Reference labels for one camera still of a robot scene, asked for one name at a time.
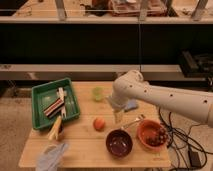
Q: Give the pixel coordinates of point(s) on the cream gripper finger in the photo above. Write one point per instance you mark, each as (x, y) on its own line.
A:
(118, 116)

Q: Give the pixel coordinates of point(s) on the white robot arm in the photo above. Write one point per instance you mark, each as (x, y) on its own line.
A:
(195, 105)

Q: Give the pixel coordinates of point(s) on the orange bowl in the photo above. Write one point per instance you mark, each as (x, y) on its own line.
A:
(148, 128)

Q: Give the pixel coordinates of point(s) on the red grapes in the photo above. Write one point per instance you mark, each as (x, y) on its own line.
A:
(159, 139)

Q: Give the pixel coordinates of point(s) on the black power adapter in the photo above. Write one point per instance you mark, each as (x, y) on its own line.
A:
(194, 159)

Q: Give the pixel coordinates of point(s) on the dark purple bowl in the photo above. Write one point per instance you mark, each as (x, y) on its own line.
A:
(119, 143)

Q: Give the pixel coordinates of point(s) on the green plastic tray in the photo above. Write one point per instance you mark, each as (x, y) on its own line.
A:
(53, 99)

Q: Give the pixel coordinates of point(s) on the blue sponge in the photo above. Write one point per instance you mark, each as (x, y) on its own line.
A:
(131, 105)

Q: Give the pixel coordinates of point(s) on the metal spoon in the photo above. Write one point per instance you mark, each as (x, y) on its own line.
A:
(138, 119)

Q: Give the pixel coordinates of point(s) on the black device on shelf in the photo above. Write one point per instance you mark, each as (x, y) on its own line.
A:
(196, 66)

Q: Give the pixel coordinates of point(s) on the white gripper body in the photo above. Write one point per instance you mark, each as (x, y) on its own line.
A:
(116, 103)

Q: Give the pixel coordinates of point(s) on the orange fruit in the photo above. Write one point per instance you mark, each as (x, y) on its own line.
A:
(99, 124)

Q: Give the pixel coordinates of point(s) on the clear plastic bag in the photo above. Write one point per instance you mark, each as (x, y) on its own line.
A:
(50, 158)

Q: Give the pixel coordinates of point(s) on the clutter pile on shelf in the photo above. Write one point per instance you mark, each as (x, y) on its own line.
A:
(126, 7)

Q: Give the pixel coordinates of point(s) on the white plastic tool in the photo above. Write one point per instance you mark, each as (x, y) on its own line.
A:
(62, 95)

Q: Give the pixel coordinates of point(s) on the green cup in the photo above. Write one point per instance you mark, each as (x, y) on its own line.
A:
(97, 94)

